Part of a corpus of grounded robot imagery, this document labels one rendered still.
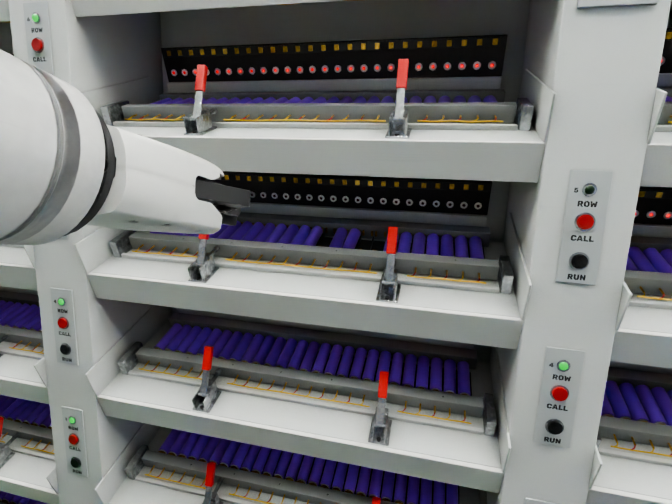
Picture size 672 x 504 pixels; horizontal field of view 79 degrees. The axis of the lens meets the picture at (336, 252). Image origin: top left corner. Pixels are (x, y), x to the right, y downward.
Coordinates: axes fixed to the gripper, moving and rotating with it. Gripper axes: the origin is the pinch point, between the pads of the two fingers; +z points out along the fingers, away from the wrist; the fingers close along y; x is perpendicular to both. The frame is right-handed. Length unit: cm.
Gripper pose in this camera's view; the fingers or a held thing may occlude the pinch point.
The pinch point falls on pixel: (205, 204)
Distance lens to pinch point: 38.0
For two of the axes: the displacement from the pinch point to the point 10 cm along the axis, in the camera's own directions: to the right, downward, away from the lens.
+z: 2.2, 0.2, 9.8
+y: 9.7, 0.6, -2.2
